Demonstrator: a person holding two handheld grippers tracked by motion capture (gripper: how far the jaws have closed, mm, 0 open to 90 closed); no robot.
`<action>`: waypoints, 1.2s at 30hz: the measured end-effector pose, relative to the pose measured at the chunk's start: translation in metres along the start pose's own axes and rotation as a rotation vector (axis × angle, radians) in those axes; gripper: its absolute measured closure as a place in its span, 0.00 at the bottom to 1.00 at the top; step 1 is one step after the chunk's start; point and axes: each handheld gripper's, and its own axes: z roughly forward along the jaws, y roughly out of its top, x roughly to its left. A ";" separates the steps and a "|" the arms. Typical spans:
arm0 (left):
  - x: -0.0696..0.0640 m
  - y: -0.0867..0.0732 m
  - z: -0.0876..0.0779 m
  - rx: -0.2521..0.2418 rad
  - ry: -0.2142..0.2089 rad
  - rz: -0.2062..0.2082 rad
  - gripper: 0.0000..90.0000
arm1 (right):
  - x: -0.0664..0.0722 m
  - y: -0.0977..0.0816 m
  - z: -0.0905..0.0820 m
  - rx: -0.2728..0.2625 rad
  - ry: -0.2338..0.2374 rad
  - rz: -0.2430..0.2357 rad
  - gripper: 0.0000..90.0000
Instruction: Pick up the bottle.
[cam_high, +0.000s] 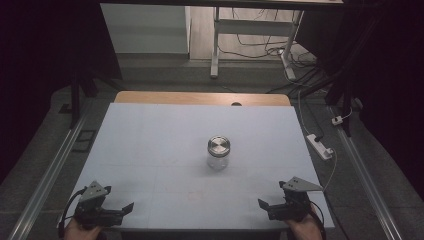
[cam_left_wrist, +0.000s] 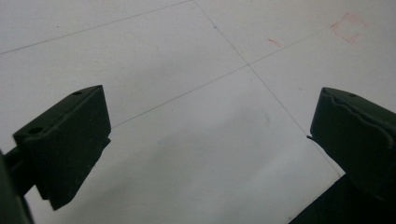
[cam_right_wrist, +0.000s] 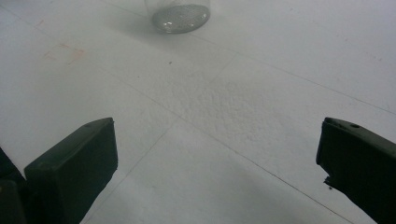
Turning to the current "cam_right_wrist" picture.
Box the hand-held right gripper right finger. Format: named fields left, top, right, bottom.
left=316, top=117, right=396, bottom=224

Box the clear glass jar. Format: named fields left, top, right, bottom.
left=144, top=0, right=212, bottom=35

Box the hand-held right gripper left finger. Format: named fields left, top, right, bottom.
left=23, top=117, right=119, bottom=224

